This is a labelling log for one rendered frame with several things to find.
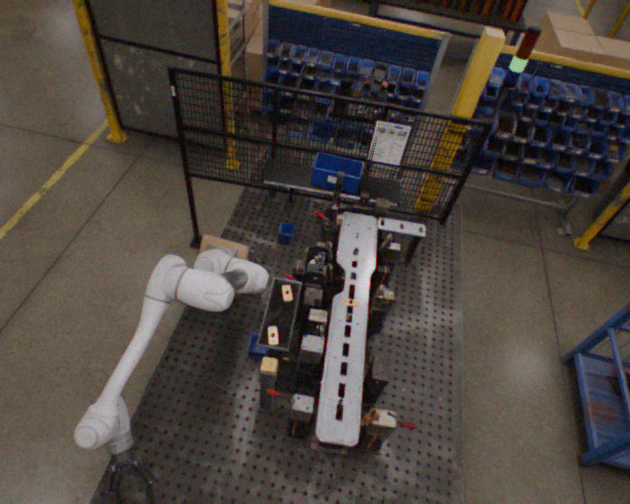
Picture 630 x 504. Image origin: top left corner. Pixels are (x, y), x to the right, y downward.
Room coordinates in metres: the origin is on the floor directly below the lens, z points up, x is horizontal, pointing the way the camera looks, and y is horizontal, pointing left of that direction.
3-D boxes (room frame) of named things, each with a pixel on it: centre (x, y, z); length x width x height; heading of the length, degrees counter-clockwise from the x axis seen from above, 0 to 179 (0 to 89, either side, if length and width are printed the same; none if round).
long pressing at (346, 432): (1.27, -0.22, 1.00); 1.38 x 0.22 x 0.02; 0
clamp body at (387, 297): (1.35, -0.39, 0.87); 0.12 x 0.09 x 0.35; 90
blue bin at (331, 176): (2.19, -0.04, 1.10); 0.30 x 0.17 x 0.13; 85
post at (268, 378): (0.80, 0.12, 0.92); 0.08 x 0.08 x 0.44; 0
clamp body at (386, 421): (0.70, -0.40, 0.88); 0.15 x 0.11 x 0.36; 90
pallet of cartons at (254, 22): (4.84, 1.08, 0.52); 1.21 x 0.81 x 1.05; 0
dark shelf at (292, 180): (2.19, -0.02, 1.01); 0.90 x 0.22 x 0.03; 90
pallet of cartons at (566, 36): (4.47, -2.40, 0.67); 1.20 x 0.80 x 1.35; 88
